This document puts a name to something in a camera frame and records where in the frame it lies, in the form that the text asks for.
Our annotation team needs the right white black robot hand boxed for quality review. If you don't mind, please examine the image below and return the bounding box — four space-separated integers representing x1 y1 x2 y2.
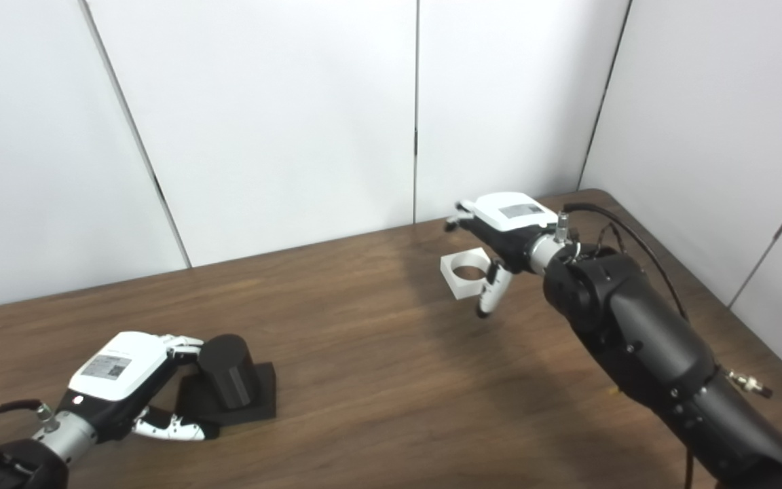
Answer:
444 192 568 319

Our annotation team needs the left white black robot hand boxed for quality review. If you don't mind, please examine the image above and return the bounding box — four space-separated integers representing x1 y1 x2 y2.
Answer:
58 331 219 442

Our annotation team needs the white square piece with hole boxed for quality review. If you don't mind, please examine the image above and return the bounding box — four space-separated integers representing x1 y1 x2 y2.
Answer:
440 247 500 300

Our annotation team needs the black peg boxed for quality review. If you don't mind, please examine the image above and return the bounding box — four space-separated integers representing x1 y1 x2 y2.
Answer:
175 333 277 429

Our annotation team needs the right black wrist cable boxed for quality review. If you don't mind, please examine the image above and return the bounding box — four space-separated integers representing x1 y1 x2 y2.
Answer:
554 202 697 489

